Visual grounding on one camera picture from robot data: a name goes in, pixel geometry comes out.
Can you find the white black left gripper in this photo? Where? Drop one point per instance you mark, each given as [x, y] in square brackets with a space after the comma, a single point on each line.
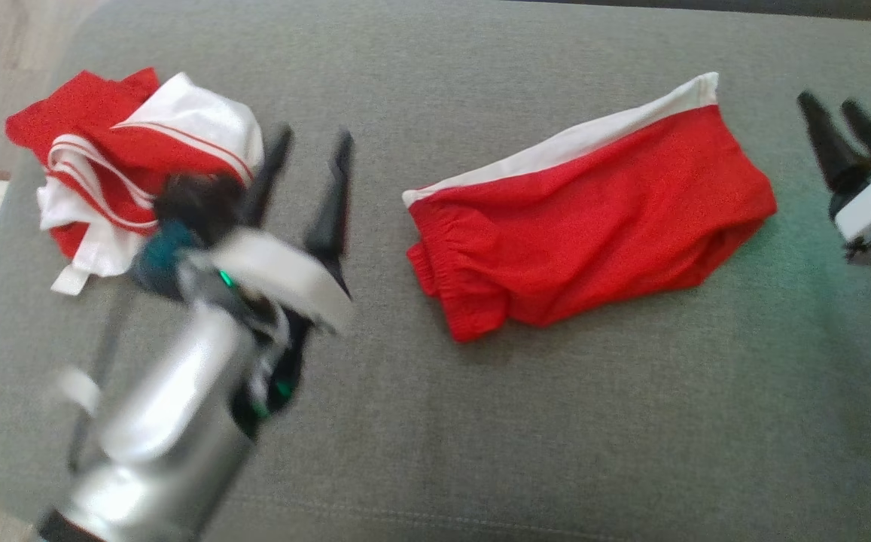
[284, 278]

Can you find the red white-sleeved jersey shirt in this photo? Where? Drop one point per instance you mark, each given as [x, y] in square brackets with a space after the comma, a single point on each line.
[89, 105]

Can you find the red shorts with white panel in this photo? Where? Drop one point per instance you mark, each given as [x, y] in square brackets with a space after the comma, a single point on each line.
[593, 218]

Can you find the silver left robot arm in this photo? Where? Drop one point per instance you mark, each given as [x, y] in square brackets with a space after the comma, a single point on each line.
[156, 429]

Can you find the large grey sofa seat cushion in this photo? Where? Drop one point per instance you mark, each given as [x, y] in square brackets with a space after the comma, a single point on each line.
[480, 452]

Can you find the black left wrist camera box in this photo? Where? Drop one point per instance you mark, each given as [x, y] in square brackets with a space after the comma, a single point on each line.
[198, 203]

